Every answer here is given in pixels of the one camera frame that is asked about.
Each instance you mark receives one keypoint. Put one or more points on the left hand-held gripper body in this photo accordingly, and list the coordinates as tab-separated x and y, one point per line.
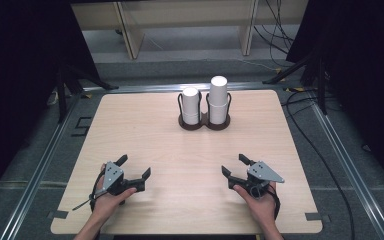
113	175

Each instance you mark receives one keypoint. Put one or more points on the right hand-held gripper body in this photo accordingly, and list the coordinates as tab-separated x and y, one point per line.
263	173

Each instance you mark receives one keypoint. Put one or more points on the black double cup holder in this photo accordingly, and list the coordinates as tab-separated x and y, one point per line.
204	124

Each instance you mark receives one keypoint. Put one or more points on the short stack of white cups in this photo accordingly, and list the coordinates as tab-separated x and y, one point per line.
191	103

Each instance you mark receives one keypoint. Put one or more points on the person's left hand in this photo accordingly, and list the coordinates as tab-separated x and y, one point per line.
106	203

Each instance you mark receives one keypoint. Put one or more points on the person's right hand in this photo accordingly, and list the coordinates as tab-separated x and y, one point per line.
263	210

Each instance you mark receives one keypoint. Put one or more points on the black zip tie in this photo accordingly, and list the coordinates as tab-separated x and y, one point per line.
81	205

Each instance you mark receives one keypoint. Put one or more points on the grey tape strip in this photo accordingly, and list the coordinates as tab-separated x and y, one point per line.
315	216
59	214

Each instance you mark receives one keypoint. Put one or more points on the tall stack of white cups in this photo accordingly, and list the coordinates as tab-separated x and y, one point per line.
218	96

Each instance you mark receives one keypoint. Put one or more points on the black tripod stand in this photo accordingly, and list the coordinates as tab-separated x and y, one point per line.
320	83
61	96

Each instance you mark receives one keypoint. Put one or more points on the black curtain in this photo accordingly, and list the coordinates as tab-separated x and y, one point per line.
363	66
20	83

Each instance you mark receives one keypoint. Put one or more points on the beige wooden furniture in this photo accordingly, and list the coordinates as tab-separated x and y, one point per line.
130	30

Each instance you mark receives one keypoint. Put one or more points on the metal floor rail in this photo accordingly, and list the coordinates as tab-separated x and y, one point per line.
36	176
353	173
153	88

